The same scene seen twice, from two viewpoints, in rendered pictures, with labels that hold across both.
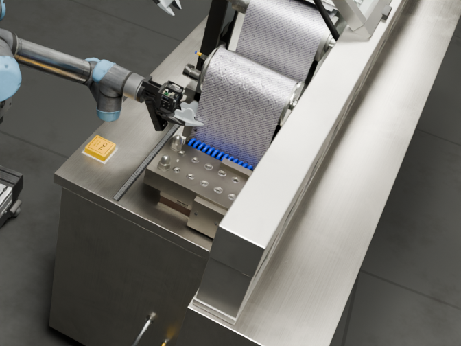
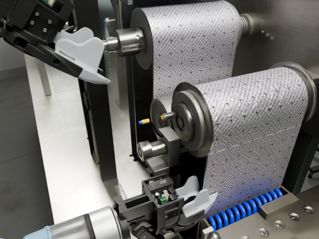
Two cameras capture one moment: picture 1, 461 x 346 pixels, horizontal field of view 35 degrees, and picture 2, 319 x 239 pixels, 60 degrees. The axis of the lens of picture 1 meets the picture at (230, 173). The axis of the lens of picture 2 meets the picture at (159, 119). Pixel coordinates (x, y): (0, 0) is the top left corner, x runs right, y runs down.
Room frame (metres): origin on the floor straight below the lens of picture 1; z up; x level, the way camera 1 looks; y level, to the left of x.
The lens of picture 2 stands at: (1.37, 0.45, 1.53)
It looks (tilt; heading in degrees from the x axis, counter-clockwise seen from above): 32 degrees down; 323
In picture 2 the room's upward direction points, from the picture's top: straight up
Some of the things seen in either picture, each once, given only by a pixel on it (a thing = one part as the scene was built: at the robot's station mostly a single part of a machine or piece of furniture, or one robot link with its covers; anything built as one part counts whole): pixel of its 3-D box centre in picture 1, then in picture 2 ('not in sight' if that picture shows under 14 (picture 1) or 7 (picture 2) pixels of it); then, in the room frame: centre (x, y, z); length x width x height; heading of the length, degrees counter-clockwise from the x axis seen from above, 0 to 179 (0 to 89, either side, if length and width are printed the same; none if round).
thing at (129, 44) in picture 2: (245, 3); (129, 42); (1.95, 0.12, 1.34); 0.06 x 0.06 x 0.06; 79
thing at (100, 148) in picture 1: (100, 148); not in sight; (1.58, 0.40, 0.91); 0.07 x 0.07 x 0.02; 79
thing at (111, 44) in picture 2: not in sight; (104, 45); (1.96, 0.18, 1.34); 0.06 x 0.03 x 0.03; 79
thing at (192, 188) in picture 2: (194, 110); (192, 187); (1.65, 0.16, 1.12); 0.09 x 0.03 x 0.06; 80
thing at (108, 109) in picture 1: (108, 99); not in sight; (1.70, 0.43, 1.01); 0.11 x 0.08 x 0.11; 40
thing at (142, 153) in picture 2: (188, 70); (144, 151); (1.74, 0.21, 1.18); 0.04 x 0.02 x 0.04; 169
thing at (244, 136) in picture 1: (232, 130); (249, 172); (1.61, 0.03, 1.12); 0.23 x 0.01 x 0.18; 79
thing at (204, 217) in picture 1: (206, 219); not in sight; (1.39, 0.02, 0.97); 0.10 x 0.03 x 0.11; 79
